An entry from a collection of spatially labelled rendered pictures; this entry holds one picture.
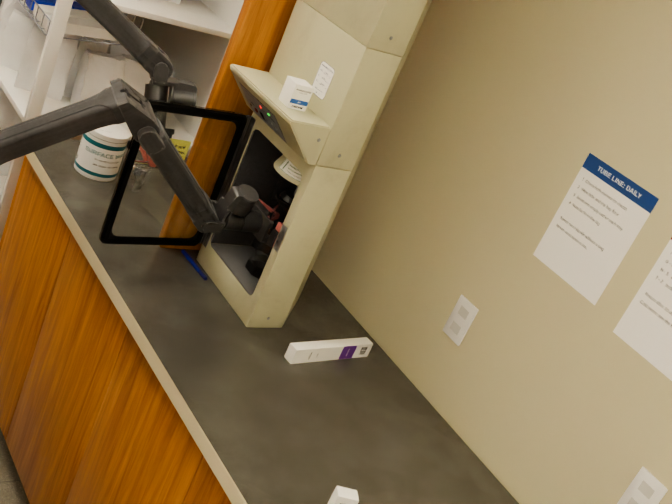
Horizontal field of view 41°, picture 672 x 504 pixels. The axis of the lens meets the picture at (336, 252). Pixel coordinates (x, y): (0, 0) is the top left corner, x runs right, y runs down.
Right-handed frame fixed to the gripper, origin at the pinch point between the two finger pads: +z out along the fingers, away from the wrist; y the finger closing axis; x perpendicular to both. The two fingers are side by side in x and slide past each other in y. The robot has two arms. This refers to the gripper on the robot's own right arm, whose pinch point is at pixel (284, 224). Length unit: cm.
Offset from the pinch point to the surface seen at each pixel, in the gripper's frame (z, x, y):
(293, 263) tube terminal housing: -4.4, 2.9, -14.4
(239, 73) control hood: -21.9, -33.0, 13.0
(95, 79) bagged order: -7, 13, 114
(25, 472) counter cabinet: -35, 103, 20
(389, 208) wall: 32.8, -9.2, -0.5
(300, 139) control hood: -18.1, -29.8, -13.6
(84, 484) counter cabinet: -36, 77, -12
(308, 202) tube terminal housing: -8.2, -14.4, -14.0
